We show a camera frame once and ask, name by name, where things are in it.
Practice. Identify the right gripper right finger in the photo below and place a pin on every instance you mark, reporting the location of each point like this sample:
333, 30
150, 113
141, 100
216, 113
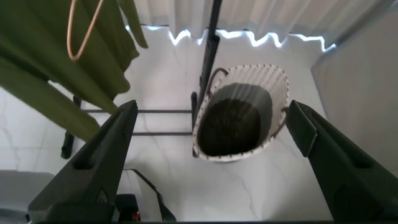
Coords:
351, 177

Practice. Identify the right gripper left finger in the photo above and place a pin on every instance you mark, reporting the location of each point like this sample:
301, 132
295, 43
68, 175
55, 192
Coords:
90, 177

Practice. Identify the green long-sleeved shirt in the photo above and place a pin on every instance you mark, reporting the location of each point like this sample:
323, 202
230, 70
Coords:
37, 62

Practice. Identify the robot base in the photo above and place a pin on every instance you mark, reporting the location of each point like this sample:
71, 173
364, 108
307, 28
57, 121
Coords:
18, 189

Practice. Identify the white laundry basket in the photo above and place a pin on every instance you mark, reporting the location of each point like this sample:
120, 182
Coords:
255, 77

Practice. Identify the black clothes rack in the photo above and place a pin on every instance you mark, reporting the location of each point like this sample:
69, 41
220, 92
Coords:
210, 56

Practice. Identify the white curtain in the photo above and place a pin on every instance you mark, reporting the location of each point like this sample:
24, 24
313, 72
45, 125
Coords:
280, 15

